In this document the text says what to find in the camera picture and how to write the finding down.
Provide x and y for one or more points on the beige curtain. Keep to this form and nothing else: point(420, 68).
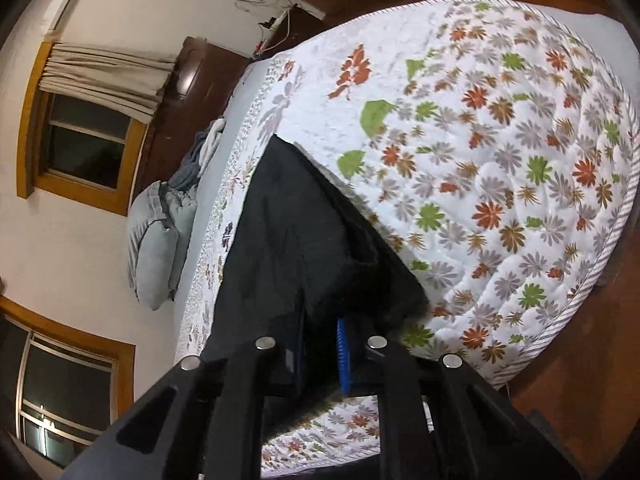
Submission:
point(107, 77)

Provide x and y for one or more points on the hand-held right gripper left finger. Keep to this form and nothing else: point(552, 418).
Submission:
point(240, 400)

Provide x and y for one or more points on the wooden framed window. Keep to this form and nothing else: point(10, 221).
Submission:
point(82, 135)
point(55, 370)

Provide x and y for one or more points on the white cloth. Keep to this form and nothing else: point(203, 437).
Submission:
point(212, 137)

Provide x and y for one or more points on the grey bed sheet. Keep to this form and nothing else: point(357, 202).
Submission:
point(207, 195)

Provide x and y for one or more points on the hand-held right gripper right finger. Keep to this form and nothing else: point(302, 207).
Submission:
point(344, 355)

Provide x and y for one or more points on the grey blanket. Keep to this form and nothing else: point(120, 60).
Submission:
point(192, 160)

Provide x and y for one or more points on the floral quilted bed cover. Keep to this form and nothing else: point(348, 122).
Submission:
point(450, 85)

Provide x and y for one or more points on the dark grey jacket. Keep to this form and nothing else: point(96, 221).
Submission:
point(300, 240)

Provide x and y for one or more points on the dark wooden headboard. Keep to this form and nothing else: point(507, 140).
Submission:
point(185, 90)

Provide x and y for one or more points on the grey pillow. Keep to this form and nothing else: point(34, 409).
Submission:
point(181, 210)
point(147, 255)

